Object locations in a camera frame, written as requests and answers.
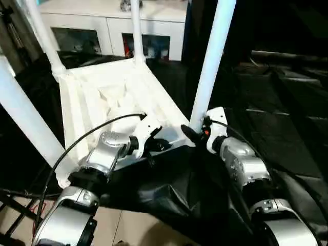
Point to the white plastic table leg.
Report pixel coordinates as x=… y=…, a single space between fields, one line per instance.
x=46 y=38
x=137 y=30
x=25 y=115
x=212 y=64

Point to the white plastic table top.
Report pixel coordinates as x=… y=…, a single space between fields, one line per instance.
x=102 y=84

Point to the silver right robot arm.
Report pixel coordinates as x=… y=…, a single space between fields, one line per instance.
x=246 y=164

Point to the black glossy mat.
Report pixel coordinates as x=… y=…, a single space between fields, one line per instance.
x=269 y=115

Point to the dark brown rounded object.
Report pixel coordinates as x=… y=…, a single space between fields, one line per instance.
x=121 y=243

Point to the red package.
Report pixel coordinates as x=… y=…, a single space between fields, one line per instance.
x=127 y=47

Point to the black flat monitor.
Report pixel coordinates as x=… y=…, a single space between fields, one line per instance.
x=289 y=53

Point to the white glass door cabinet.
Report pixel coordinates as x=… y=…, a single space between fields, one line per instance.
x=89 y=18

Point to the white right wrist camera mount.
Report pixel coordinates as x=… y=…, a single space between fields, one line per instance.
x=217 y=120

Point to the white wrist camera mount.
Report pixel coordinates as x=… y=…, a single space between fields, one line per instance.
x=146 y=128
x=217 y=120

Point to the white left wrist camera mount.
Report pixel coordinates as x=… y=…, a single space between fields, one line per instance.
x=146 y=128

